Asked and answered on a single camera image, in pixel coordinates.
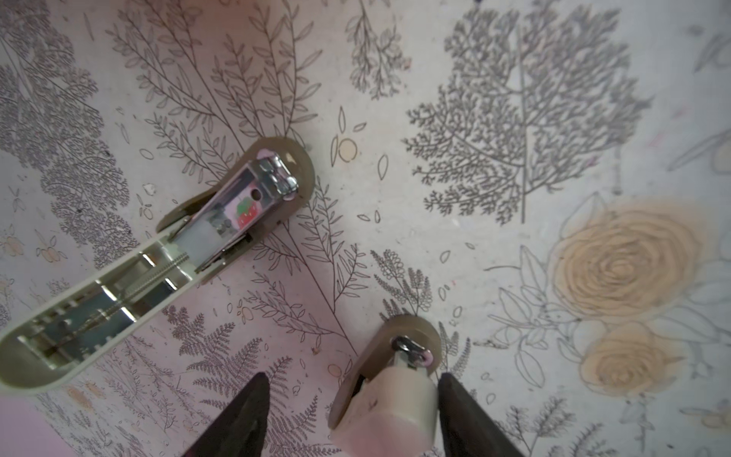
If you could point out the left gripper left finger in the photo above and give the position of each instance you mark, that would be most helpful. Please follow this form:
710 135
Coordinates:
240 429

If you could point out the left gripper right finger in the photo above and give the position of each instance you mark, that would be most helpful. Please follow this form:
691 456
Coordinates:
466 428

